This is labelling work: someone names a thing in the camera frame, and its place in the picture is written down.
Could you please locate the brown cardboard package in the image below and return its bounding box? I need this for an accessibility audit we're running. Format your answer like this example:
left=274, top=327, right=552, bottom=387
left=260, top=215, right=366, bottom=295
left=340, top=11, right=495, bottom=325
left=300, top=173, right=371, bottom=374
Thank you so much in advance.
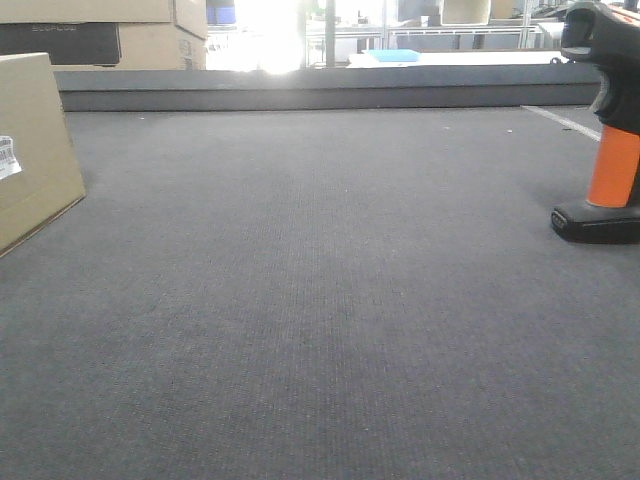
left=1, top=53, right=86, bottom=255

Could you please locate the orange black barcode scanner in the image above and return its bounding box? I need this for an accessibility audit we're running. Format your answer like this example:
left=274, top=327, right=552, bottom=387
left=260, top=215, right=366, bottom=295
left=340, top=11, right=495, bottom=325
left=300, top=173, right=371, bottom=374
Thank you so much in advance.
left=551, top=1, right=639, bottom=244

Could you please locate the large stacked cardboard box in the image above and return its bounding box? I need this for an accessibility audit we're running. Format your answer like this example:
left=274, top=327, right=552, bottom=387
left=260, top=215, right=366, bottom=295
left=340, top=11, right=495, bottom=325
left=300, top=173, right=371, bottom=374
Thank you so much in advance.
left=1, top=0, right=207, bottom=71

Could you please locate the blue flat tray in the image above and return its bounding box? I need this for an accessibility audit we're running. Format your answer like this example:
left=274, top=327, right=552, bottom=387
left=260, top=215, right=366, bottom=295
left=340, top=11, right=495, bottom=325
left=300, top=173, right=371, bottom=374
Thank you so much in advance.
left=363, top=49, right=420, bottom=63

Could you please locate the white plastic bin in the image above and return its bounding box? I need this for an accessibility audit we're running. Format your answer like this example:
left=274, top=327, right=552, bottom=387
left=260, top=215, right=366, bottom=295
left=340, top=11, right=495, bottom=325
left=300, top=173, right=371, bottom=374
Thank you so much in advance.
left=441, top=0, right=492, bottom=26

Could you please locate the black conveyor side rail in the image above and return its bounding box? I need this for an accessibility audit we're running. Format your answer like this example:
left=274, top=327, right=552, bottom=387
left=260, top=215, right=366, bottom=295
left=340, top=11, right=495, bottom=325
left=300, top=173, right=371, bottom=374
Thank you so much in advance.
left=55, top=64, right=600, bottom=112

